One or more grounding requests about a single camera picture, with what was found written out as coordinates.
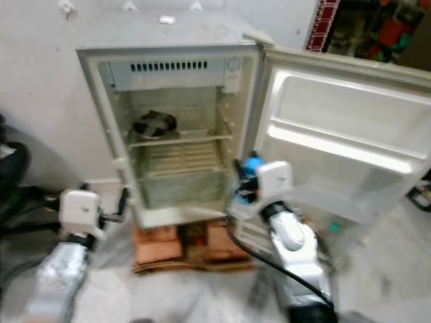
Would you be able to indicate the dark round bowl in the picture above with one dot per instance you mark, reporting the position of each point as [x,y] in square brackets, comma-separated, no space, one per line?
[155,124]

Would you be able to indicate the clear crisper drawer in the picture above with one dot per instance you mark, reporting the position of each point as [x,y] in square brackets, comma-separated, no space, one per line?
[182,192]

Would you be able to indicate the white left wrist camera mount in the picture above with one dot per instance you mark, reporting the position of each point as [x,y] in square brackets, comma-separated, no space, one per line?
[79,210]

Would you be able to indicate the cluttered colourful shelf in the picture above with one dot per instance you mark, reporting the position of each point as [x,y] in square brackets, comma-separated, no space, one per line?
[384,30]

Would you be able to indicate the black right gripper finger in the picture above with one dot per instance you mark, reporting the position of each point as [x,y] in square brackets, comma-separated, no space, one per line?
[240,171]

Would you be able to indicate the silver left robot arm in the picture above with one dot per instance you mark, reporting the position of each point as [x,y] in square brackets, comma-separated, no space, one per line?
[57,269]

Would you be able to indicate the white fridge door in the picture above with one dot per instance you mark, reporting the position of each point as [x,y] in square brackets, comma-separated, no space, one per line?
[343,108]

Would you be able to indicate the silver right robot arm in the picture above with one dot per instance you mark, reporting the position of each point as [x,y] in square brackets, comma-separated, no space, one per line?
[293,239]

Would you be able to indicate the clear fridge shelf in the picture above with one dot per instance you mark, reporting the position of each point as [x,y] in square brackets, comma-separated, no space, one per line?
[188,140]

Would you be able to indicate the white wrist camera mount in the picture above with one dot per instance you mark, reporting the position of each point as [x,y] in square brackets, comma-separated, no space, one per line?
[79,210]
[276,182]

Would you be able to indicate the clear bottle blue cap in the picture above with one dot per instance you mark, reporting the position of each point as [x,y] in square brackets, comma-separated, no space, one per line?
[252,165]

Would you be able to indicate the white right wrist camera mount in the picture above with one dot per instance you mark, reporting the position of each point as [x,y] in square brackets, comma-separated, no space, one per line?
[276,182]

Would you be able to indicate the white freezer compartment flap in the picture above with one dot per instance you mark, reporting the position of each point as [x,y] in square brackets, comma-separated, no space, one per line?
[175,81]

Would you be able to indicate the white mini fridge cabinet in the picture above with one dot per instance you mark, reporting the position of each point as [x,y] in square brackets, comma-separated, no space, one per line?
[185,161]

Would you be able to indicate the white wall hook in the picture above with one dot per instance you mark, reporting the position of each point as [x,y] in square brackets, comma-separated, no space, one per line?
[66,7]
[129,5]
[195,5]

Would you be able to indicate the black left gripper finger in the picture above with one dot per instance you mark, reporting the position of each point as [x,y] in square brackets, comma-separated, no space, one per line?
[125,202]

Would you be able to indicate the wooden pallet board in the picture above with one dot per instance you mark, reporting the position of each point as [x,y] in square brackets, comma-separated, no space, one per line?
[188,266]

